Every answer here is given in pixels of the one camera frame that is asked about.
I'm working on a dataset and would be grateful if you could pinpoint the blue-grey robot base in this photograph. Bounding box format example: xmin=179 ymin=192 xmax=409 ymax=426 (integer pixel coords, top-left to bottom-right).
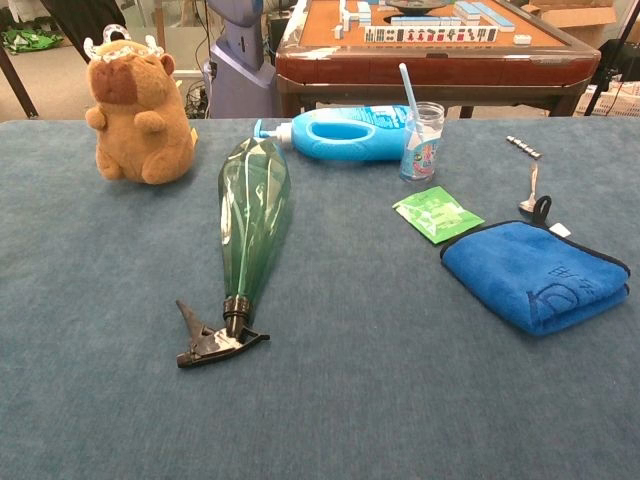
xmin=205 ymin=0 xmax=279 ymax=120

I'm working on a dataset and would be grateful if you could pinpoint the green sachet packet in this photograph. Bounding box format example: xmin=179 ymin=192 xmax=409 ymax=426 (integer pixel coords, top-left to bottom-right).
xmin=391 ymin=185 xmax=486 ymax=246

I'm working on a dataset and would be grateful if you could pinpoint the black tripod stand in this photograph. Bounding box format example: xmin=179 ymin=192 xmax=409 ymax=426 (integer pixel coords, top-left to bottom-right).
xmin=582 ymin=0 xmax=640 ymax=117

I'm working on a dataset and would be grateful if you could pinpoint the white plastic crate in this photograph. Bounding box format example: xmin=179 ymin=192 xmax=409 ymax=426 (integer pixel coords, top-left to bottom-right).
xmin=574 ymin=79 xmax=640 ymax=119

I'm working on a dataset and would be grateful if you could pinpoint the brown mahjong table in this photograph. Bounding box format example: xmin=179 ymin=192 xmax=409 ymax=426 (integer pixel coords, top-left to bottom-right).
xmin=274 ymin=0 xmax=602 ymax=119

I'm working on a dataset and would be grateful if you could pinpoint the clear plastic toy crown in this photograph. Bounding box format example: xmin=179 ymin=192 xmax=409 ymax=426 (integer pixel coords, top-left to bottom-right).
xmin=82 ymin=24 xmax=165 ymax=65

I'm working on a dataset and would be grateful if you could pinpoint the blue folded microfiber towel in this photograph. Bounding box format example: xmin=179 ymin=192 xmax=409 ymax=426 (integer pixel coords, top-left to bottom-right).
xmin=438 ymin=194 xmax=632 ymax=337

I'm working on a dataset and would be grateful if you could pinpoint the green bag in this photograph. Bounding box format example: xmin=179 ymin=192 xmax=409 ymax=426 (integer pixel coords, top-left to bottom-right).
xmin=0 ymin=27 xmax=65 ymax=55

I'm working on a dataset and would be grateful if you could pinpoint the light blue plastic stick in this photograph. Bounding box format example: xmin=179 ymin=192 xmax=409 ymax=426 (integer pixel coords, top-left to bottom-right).
xmin=398 ymin=62 xmax=426 ymax=146

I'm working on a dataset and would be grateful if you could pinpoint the black metal leg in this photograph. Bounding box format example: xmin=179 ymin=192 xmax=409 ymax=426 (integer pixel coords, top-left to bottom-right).
xmin=0 ymin=47 xmax=40 ymax=120

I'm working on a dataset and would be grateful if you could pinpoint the cardboard box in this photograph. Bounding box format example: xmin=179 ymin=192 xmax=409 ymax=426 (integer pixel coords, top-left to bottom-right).
xmin=522 ymin=0 xmax=619 ymax=49

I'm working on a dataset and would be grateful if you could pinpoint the metal spoon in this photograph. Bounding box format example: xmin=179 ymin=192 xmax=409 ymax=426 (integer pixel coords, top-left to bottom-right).
xmin=517 ymin=160 xmax=542 ymax=215

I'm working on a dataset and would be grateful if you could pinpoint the row of small metal cubes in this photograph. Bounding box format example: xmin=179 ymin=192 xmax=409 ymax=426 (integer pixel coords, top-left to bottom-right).
xmin=505 ymin=134 xmax=544 ymax=161

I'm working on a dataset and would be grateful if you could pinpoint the brown capybara plush toy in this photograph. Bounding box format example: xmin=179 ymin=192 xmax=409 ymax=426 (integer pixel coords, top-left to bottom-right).
xmin=83 ymin=49 xmax=197 ymax=186

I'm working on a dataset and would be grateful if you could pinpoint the row of face-up mahjong tiles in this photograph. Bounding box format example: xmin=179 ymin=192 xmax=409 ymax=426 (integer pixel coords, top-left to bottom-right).
xmin=363 ymin=24 xmax=500 ymax=45

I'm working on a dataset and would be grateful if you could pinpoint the blue detergent pump bottle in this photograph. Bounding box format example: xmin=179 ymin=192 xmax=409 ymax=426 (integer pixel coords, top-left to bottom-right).
xmin=253 ymin=103 xmax=421 ymax=163

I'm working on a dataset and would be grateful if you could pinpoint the blue table cloth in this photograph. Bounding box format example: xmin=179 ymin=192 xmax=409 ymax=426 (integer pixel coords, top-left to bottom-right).
xmin=0 ymin=117 xmax=640 ymax=480

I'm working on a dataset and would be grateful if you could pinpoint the clear plastic jar with label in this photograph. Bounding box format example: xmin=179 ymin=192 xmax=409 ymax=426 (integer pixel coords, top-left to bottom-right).
xmin=398 ymin=101 xmax=446 ymax=184

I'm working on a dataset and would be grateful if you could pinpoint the green transparent spray bottle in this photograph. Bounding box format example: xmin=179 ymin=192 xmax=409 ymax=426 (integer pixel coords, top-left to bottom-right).
xmin=174 ymin=135 xmax=295 ymax=370

